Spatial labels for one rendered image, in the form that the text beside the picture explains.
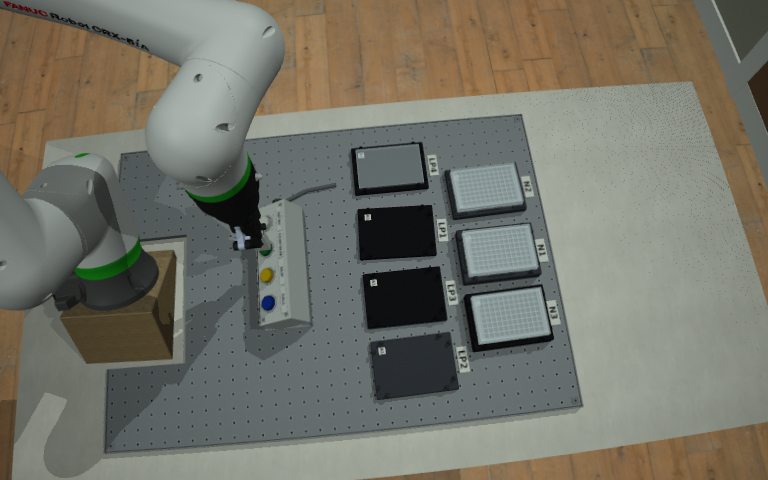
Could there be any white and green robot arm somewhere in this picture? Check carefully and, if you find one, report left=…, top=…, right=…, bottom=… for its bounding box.
left=0, top=0, right=285, bottom=311

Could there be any white deck label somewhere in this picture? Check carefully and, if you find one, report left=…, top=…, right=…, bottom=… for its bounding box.
left=521, top=176, right=535, bottom=198
left=445, top=280, right=458, bottom=305
left=547, top=300, right=561, bottom=326
left=427, top=155, right=439, bottom=176
left=535, top=239, right=549, bottom=262
left=456, top=346, right=470, bottom=373
left=437, top=219, right=448, bottom=242

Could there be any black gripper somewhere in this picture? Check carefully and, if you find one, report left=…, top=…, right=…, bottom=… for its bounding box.
left=215, top=191, right=271, bottom=251

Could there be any grey control panel with four buttons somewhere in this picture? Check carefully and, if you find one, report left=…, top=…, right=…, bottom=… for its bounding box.
left=257, top=183, right=337, bottom=331

